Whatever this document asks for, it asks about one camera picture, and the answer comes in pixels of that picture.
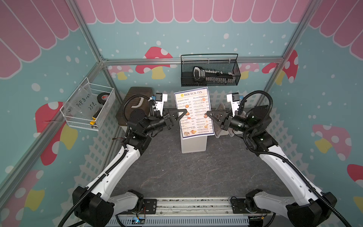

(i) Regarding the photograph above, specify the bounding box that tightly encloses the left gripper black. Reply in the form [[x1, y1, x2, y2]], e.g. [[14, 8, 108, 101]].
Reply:
[[143, 109, 187, 134]]

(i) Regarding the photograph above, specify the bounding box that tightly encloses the dim sum menu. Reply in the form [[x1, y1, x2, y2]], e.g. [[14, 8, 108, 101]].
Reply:
[[174, 87, 215, 140]]

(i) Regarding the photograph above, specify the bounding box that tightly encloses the white menu stand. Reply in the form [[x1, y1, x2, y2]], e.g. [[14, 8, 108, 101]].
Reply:
[[213, 103, 229, 138], [181, 136, 208, 154]]

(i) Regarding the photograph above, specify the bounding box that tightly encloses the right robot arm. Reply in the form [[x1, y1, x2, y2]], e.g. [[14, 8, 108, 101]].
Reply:
[[206, 90, 350, 227]]

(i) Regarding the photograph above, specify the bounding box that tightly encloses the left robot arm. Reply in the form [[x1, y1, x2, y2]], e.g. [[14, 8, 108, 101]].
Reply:
[[59, 93, 188, 227]]

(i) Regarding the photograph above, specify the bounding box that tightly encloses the brown lid storage box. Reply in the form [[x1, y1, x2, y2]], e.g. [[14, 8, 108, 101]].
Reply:
[[116, 87, 154, 127]]

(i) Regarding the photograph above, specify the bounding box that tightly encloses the socket tool set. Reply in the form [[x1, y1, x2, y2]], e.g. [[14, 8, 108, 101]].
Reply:
[[192, 67, 235, 85]]

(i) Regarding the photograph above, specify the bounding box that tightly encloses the black tape roll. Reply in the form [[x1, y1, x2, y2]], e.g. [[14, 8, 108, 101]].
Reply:
[[97, 92, 110, 105]]

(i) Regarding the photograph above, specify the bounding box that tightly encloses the yellow black utility knife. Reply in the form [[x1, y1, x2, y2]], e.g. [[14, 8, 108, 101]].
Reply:
[[89, 108, 102, 126]]

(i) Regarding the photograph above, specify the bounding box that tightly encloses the clear plastic labelled bag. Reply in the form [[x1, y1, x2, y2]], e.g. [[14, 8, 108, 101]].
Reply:
[[64, 85, 100, 120]]

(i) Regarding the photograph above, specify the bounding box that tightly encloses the small circuit board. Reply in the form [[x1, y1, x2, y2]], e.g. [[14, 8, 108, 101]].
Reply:
[[131, 217, 146, 225]]

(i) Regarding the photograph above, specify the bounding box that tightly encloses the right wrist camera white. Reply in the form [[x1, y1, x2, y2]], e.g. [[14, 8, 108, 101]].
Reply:
[[226, 92, 244, 116]]

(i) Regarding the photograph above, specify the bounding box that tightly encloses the black mesh wall basket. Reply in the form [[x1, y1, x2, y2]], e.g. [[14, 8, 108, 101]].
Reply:
[[180, 54, 241, 87]]

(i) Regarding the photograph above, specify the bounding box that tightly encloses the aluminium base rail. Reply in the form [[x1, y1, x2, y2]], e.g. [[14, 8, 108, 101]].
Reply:
[[107, 193, 295, 227]]

